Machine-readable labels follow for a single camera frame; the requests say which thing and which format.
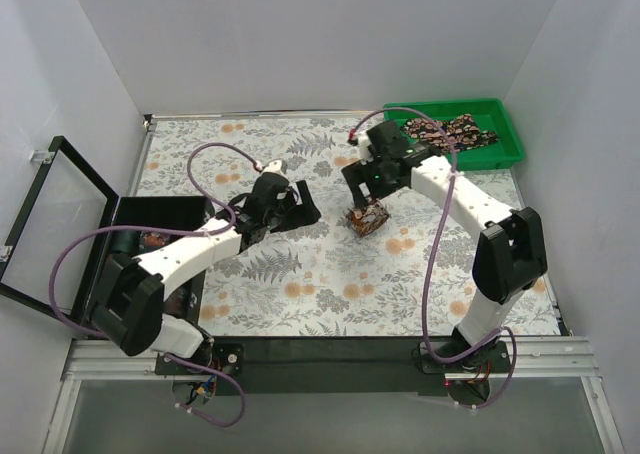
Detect cat print brown tie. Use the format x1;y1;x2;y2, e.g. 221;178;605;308
346;200;390;237

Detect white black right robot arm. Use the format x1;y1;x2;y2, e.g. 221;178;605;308
342;121;548;372

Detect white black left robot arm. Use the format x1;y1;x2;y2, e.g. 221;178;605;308
88;172;321;374

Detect floral tie in tray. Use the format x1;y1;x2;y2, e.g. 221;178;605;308
401;114;499;154

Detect floral patterned table mat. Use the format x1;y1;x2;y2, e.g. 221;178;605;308
134;115;567;338

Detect green plastic tray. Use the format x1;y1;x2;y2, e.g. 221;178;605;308
385;98;524;171

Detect orange floral rolled tie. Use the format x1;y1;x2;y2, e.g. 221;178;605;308
139;232;171;253

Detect brown pattern rolled tie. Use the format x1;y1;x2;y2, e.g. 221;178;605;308
164;286;197;319

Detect black display box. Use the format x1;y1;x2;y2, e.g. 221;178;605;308
1;136;213;327

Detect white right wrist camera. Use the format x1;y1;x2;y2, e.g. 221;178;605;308
348;131;371;159

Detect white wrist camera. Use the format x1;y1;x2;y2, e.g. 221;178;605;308
348;131;371;159
263;159;287;176

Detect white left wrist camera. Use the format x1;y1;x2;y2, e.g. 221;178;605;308
263;159;287;176

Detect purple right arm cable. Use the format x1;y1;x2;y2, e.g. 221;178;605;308
348;107;516;410

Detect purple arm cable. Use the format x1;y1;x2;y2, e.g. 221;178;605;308
49;143;264;427
348;107;516;410

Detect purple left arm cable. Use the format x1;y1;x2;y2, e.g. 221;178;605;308
49;143;264;427

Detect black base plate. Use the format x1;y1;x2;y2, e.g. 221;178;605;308
154;337;511;400

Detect aluminium frame rail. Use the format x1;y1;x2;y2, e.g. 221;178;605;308
44;336;624;453

